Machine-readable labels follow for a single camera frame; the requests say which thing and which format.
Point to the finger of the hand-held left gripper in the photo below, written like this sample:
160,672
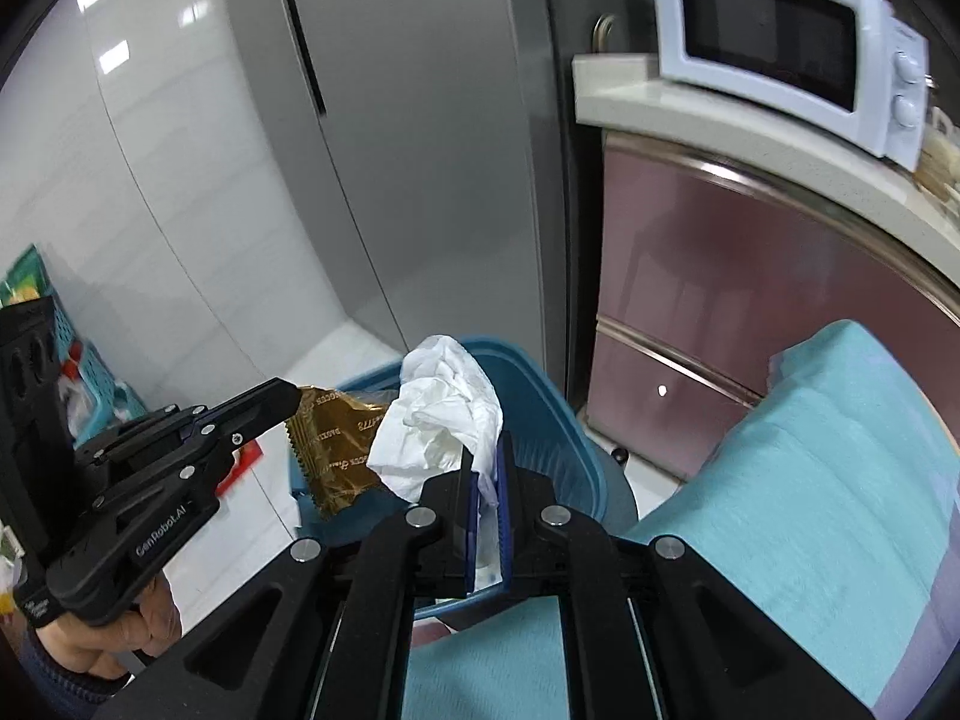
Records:
202,465
247,405

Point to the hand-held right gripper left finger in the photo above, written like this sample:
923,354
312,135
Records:
469,525

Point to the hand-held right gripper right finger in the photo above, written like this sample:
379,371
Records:
506,510

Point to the blue trash bin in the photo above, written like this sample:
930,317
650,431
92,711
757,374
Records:
547,420

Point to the gold snack wrapper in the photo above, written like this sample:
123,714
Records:
337,450

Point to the white tissue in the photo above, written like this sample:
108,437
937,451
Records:
435,405

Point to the person's left forearm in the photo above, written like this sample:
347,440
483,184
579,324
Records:
60,675

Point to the person's left hand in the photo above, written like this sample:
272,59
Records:
157,619

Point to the red paper piece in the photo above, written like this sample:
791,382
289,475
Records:
244,465

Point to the teal plastic basket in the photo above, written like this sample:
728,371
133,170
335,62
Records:
97,382

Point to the green packet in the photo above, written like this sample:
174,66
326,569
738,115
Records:
26,277

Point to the striped teal printed blanket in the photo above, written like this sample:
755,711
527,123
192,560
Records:
787,502

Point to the grey refrigerator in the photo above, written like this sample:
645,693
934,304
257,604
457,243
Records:
420,165

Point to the pink lower cabinets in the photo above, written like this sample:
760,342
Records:
750,277

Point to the white kitchen countertop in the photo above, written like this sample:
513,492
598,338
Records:
750,135

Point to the white microwave oven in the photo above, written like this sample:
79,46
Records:
750,22

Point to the beige bowl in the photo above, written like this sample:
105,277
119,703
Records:
937,157

